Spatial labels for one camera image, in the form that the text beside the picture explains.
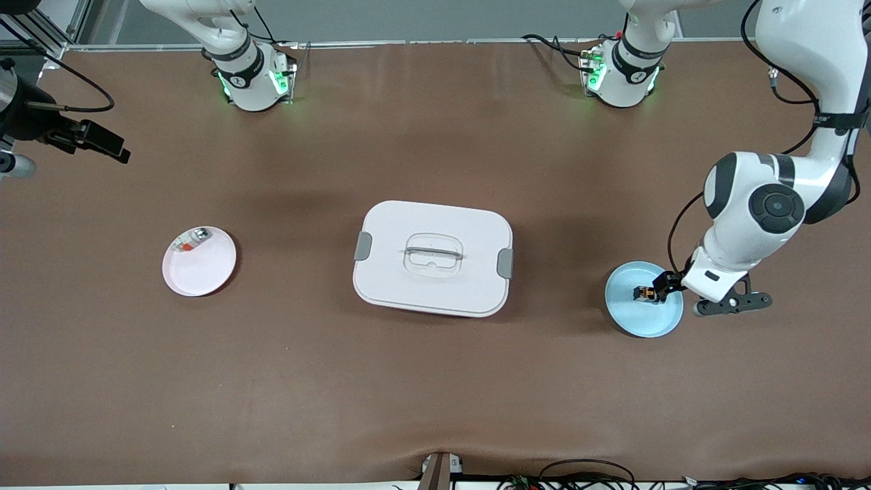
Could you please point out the pale pink round plate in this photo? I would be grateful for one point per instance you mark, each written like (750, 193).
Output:
(201, 269)

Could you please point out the small silver red part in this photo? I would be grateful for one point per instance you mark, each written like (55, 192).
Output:
(194, 238)

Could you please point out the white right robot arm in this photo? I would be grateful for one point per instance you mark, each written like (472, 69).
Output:
(245, 75)

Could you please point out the light blue round plate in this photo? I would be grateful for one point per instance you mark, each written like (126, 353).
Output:
(639, 320)

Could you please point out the orange and black push switch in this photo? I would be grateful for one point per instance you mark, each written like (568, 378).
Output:
(645, 294)

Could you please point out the front camera mount bracket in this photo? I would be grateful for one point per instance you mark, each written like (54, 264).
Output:
(439, 473)

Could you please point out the aluminium frame struts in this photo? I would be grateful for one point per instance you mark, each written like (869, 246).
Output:
(51, 34)

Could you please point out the white lidded box grey clips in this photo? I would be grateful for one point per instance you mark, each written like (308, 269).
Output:
(432, 286)

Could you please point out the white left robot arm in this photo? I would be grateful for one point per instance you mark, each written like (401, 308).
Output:
(748, 204)

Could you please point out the silver table edge rail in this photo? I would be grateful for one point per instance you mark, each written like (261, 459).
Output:
(442, 42)

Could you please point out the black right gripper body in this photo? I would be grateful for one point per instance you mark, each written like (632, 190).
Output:
(28, 121)

